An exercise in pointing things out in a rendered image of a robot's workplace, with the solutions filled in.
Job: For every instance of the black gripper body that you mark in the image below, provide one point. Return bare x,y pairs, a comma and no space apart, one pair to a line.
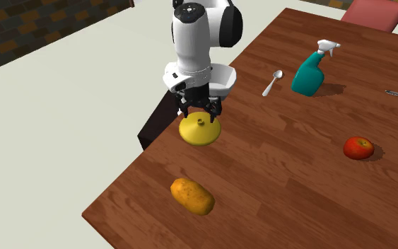
197,96

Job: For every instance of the teal spray bottle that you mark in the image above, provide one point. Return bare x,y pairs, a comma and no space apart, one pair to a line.
308,77

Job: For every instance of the orange potato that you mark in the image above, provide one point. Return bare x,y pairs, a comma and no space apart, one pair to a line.
192,196

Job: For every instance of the red chair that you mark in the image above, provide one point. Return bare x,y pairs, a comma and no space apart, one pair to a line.
374,13

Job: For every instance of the white bowl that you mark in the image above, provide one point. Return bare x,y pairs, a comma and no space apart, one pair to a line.
225,77

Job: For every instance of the brown wooden table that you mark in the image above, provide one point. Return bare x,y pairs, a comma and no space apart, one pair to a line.
288,179

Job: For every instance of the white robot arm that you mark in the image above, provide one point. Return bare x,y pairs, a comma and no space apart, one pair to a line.
191,44

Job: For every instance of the yellow round lid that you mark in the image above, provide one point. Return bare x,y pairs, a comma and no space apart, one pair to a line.
198,132

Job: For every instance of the dark robot stand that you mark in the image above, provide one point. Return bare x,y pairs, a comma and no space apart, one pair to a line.
159,120

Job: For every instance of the silver spoon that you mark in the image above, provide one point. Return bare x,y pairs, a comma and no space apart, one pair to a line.
271,86

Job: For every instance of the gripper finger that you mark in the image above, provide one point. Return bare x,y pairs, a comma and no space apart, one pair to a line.
215,112
184,110

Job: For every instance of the red apple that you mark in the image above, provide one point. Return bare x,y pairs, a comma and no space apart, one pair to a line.
358,148

